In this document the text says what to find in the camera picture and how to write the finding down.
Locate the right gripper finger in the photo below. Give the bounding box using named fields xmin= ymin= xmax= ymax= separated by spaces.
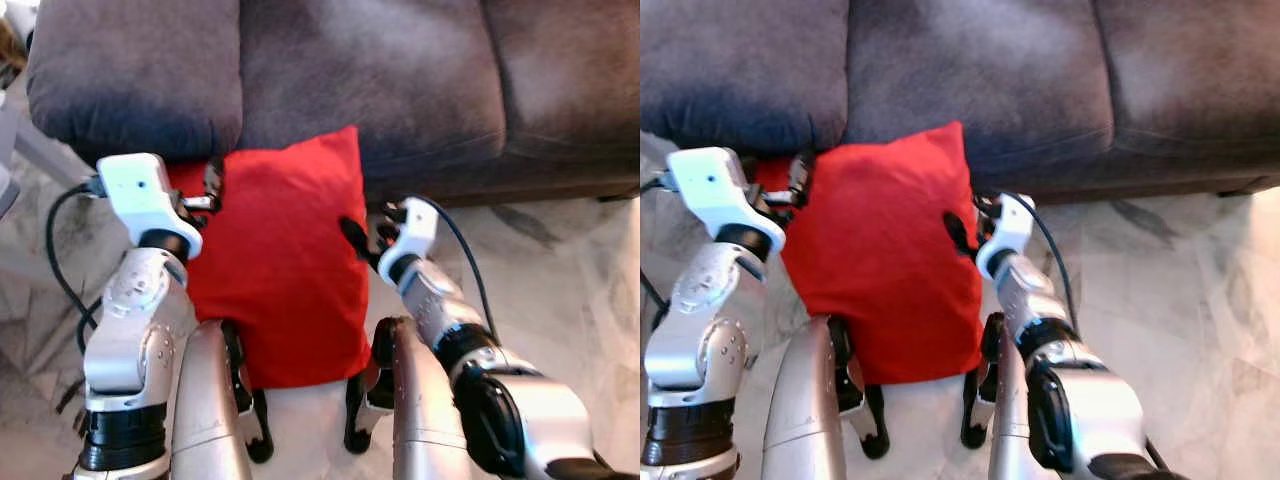
xmin=339 ymin=214 xmax=371 ymax=265
xmin=942 ymin=209 xmax=975 ymax=261

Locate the red fabric pillow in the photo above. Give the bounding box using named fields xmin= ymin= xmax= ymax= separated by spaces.
xmin=165 ymin=125 xmax=373 ymax=391
xmin=755 ymin=122 xmax=986 ymax=386

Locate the grey brown fabric sofa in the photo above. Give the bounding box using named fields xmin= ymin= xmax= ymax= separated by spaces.
xmin=25 ymin=0 xmax=641 ymax=208
xmin=640 ymin=0 xmax=1280 ymax=206

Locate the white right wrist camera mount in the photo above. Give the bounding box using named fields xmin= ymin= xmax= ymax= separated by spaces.
xmin=975 ymin=193 xmax=1036 ymax=281
xmin=378 ymin=198 xmax=439 ymax=286

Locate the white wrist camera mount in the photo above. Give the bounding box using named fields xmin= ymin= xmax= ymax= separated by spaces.
xmin=378 ymin=198 xmax=439 ymax=286
xmin=97 ymin=153 xmax=203 ymax=261
xmin=667 ymin=147 xmax=786 ymax=253
xmin=975 ymin=193 xmax=1036 ymax=281

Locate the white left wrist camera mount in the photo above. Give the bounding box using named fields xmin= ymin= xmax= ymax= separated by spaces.
xmin=667 ymin=147 xmax=786 ymax=253
xmin=97 ymin=153 xmax=203 ymax=261

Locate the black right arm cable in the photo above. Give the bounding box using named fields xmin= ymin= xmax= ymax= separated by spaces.
xmin=1015 ymin=192 xmax=1083 ymax=338
xmin=405 ymin=194 xmax=499 ymax=343

